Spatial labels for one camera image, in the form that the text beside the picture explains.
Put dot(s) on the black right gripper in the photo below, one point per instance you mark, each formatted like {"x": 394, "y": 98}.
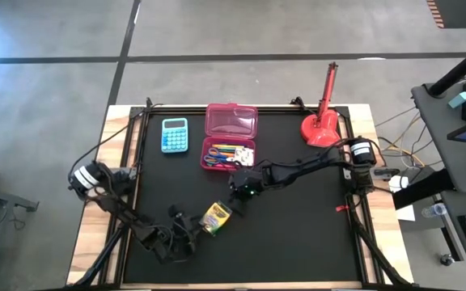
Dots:
{"x": 246, "y": 184}

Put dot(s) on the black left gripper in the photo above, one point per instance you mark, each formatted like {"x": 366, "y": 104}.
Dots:
{"x": 182, "y": 238}

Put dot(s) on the yellow green crayon box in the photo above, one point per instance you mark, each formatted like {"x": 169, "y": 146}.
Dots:
{"x": 216, "y": 218}

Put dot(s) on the green coloured pencil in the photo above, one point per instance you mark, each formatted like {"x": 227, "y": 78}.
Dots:
{"x": 227, "y": 150}

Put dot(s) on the yellow coloured pencil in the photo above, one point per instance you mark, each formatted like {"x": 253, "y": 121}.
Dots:
{"x": 225, "y": 146}

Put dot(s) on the pink plastic pencil case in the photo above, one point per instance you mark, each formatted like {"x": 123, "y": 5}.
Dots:
{"x": 231, "y": 121}

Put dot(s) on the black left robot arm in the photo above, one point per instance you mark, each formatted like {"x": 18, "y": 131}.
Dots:
{"x": 128, "y": 218}

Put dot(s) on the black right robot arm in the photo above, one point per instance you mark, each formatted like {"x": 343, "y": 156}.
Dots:
{"x": 310, "y": 165}

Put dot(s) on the black table mat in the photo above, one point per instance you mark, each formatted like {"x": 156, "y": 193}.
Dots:
{"x": 277, "y": 242}

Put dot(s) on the teal calculator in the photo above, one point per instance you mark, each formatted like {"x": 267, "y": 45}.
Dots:
{"x": 174, "y": 135}

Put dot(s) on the black power strip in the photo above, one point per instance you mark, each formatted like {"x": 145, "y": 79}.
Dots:
{"x": 384, "y": 174}

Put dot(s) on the small white box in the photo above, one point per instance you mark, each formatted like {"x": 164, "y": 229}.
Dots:
{"x": 398, "y": 183}

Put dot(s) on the clear water bottle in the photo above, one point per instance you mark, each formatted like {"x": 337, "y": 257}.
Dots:
{"x": 433, "y": 210}

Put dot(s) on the dark grey side cart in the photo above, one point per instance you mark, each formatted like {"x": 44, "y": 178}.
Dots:
{"x": 435, "y": 133}

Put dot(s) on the black caster wheel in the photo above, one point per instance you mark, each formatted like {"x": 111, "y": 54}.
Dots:
{"x": 446, "y": 259}

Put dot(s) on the dark grey keyboard desk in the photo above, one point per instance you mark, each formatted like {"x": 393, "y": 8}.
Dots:
{"x": 453, "y": 226}

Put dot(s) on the teal rectangular block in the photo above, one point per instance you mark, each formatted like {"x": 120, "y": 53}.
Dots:
{"x": 458, "y": 99}

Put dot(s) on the black monitor stand pole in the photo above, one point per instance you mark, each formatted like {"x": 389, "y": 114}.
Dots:
{"x": 459, "y": 68}

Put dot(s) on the black striped-edge floor mat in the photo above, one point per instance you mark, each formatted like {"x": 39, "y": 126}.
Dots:
{"x": 459, "y": 12}

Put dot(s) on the black metal rig frame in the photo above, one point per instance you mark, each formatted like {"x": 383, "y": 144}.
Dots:
{"x": 176, "y": 110}

